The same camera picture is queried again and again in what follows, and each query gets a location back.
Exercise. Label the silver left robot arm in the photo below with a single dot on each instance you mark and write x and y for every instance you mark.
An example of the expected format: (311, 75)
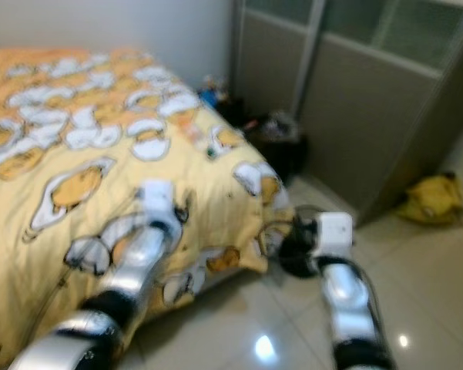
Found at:
(135, 266)

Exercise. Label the yellow bag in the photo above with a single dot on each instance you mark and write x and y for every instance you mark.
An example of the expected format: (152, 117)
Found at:
(433, 200)

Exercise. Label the grey wardrobe with glass panels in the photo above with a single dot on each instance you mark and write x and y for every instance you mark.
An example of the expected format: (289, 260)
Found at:
(362, 100)

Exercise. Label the small blue toy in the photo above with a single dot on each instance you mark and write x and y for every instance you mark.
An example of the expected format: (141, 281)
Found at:
(212, 91)

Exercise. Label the yellow cartoon print quilt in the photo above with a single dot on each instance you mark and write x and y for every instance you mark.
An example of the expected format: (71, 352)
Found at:
(85, 154)

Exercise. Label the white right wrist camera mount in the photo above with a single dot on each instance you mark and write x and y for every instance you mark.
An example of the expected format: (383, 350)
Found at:
(333, 233)

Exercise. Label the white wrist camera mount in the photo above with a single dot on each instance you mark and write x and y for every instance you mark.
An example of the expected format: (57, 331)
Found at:
(333, 233)
(157, 198)

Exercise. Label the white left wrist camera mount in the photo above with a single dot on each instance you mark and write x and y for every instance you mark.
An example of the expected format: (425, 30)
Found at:
(157, 198)

